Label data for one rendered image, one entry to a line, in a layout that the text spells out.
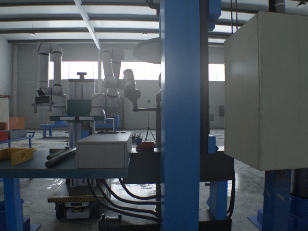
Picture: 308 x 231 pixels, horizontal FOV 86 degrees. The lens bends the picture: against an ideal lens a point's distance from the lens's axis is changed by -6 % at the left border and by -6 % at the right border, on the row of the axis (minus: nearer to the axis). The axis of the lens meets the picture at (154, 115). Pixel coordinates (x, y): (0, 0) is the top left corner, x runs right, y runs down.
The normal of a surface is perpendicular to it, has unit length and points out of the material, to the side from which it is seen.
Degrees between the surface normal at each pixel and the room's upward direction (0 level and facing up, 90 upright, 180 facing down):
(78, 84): 90
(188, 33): 90
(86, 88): 90
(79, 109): 90
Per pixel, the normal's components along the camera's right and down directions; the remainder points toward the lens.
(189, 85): 0.07, 0.01
